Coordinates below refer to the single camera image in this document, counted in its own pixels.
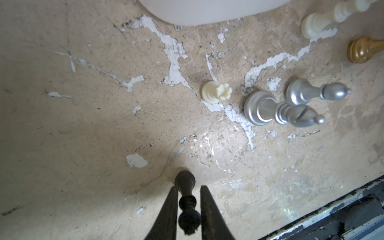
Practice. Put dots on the white rook chess piece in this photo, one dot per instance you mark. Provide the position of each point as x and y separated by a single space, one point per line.
213 92

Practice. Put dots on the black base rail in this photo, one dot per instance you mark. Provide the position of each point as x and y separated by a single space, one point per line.
358 215

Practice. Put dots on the silver bishop chess piece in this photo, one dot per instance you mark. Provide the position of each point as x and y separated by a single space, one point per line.
261 107

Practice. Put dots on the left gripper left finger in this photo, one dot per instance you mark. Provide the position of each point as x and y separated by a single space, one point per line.
165 226

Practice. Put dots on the white king chess piece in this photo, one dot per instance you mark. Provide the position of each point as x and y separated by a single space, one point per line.
313 25

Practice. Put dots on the black chess piece front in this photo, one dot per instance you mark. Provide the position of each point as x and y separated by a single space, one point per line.
190 219

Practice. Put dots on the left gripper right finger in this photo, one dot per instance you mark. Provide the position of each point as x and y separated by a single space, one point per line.
213 224

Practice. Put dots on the gold pawn front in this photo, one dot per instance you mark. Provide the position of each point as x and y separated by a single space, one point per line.
361 50

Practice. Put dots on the white plastic storage box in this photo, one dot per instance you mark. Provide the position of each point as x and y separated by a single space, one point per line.
201 12

